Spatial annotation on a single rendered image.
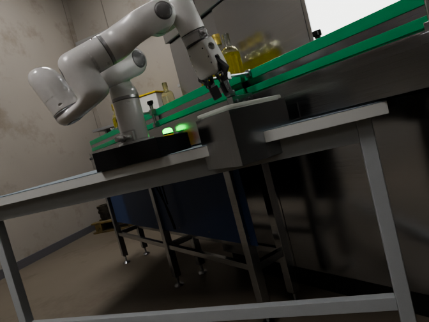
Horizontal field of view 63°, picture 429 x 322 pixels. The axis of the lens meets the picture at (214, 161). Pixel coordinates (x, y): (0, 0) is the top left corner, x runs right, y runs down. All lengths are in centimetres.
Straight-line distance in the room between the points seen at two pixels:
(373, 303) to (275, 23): 100
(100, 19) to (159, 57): 102
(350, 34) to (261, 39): 51
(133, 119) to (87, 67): 32
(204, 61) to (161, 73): 376
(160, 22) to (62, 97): 33
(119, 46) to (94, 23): 442
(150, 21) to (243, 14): 65
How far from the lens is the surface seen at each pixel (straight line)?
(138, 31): 96
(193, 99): 143
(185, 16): 104
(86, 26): 548
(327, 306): 119
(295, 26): 136
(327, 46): 108
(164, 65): 477
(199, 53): 104
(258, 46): 148
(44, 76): 106
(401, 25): 98
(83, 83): 97
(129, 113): 124
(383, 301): 118
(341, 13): 125
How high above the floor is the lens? 77
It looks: 4 degrees down
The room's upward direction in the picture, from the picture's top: 15 degrees counter-clockwise
